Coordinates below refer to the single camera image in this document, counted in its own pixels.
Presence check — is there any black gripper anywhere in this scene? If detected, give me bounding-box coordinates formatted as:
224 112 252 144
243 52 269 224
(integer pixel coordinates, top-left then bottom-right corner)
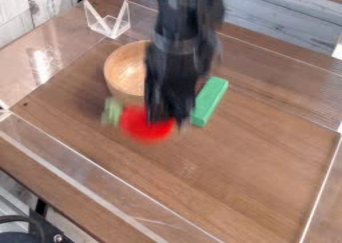
144 0 224 125

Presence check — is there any red plush tomato toy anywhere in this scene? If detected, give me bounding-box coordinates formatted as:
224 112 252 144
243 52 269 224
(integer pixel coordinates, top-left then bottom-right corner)
100 97 176 144

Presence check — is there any wooden bowl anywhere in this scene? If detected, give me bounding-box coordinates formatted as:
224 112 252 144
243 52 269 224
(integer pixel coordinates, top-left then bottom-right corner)
102 39 196 105

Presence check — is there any green rectangular block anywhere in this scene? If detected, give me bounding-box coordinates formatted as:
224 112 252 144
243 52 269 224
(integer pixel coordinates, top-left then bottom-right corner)
190 76 229 127

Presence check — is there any black clamp under table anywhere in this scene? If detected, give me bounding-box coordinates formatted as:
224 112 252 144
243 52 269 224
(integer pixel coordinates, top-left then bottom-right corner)
0 196 74 243

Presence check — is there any clear acrylic tray wall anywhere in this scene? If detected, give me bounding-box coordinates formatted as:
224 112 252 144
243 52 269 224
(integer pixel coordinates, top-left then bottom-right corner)
0 2 342 243

